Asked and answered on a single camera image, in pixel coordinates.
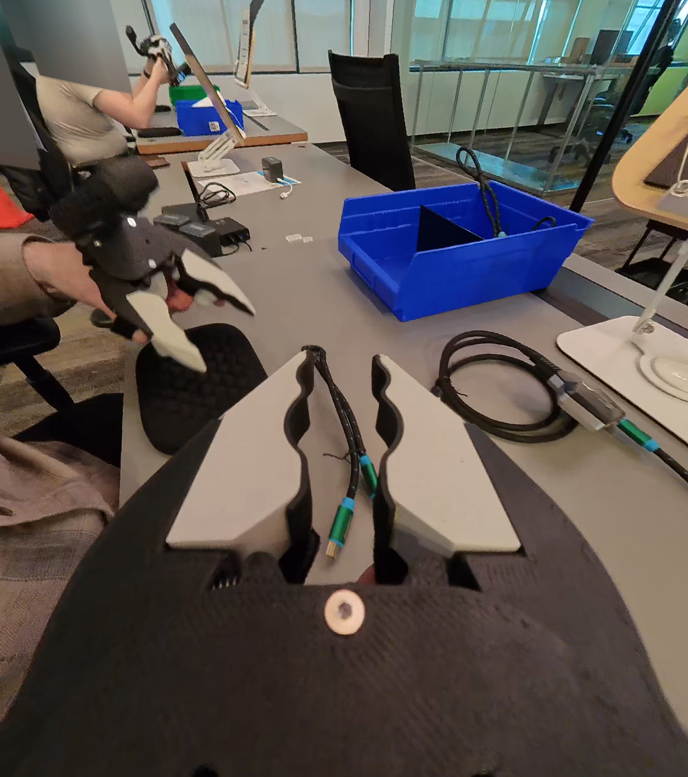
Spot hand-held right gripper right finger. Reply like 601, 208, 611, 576
372, 355, 523, 559

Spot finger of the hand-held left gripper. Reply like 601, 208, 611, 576
133, 288, 210, 375
178, 249, 257, 319

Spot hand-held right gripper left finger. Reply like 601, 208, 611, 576
166, 352, 318, 559

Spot black cable with silver plugs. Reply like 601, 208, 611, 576
433, 331, 626, 444

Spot blue plastic bin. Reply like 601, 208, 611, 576
338, 183, 595, 323

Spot person's left forearm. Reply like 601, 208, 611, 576
0, 231, 78, 335

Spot person's left hand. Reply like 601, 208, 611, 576
26, 237, 114, 316

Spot black boxes on desk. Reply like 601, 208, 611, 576
154, 213, 251, 258

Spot blue desk bin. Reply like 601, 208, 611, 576
174, 98, 245, 137

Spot dark office chair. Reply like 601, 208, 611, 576
0, 316, 126, 468

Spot person's plaid shirt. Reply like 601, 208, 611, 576
0, 425, 120, 729

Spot black high-back chair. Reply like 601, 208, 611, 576
328, 51, 417, 193

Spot black desk lamp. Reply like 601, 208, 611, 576
235, 0, 267, 86

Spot black blue-bin divider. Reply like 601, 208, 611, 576
415, 207, 484, 253

